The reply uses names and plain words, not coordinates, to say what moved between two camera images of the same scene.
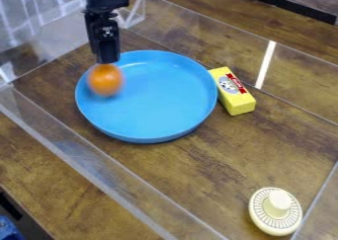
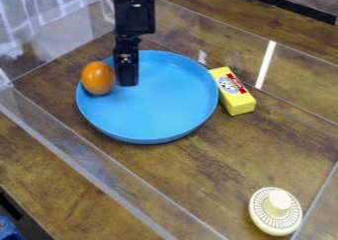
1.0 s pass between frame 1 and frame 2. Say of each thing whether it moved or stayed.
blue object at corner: stayed
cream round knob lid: stayed
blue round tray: stayed
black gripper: moved
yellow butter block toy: stayed
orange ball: moved
